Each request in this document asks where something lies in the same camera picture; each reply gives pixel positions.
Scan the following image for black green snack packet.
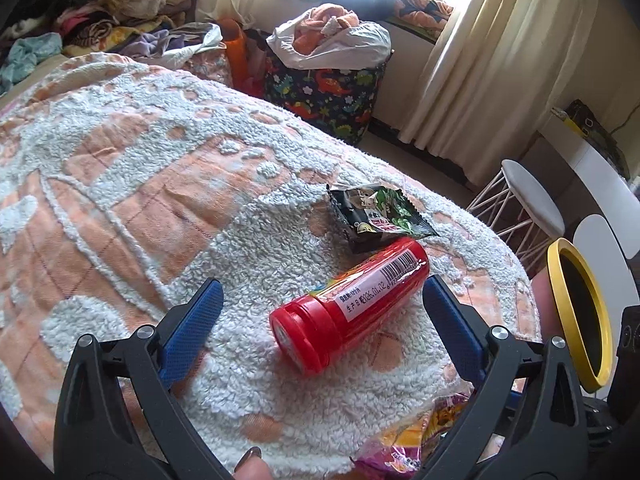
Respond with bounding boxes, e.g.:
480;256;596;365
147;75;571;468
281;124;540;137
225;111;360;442
326;184;440;256

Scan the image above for clothes on windowsill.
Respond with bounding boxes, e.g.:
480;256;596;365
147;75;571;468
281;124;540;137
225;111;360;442
260;0;456;41

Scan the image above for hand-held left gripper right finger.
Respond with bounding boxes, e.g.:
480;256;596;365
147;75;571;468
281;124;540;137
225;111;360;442
415;275;588;480

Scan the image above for white wire-leg stool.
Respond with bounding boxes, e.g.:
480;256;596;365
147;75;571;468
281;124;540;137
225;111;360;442
465;159;566;273

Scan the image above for orange cloth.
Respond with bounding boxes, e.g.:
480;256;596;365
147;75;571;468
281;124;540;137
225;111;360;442
292;3;361;56

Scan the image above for purple yellow snack wrapper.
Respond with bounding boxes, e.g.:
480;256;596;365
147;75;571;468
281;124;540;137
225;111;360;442
350;392;506;480

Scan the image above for dinosaur print fabric hamper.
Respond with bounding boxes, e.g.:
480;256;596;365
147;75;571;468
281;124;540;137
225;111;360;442
262;50;388;146

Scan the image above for red plastic bottle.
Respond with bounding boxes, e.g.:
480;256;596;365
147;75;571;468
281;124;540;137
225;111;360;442
269;238;431;376

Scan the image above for black bin with yellow rim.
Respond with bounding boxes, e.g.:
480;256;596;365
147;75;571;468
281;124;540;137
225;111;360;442
546;238;613;393

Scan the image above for white round seat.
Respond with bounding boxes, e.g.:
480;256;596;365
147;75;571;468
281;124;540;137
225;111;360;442
572;214;636;281

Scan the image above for white table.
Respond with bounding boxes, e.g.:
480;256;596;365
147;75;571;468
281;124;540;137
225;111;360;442
537;110;640;221

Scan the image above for light blue cloth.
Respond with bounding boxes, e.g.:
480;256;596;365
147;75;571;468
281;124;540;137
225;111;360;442
0;32;63;93

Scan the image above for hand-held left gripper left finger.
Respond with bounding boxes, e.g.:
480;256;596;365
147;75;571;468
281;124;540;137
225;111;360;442
52;279;236;480

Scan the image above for orange plastic container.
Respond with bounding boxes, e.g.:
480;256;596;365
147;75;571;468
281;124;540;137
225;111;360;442
217;19;263;96

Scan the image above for pile of mixed clothes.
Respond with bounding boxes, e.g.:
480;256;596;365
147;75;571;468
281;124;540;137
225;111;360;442
0;0;226;71

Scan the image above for black bag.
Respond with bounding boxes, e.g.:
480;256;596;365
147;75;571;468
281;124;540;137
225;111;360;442
565;100;631;176

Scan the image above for peach white tufted blanket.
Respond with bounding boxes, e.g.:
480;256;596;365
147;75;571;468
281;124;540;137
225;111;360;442
0;54;543;480

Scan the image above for person's left hand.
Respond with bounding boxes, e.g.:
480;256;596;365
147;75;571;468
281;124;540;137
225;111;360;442
232;446;273;480

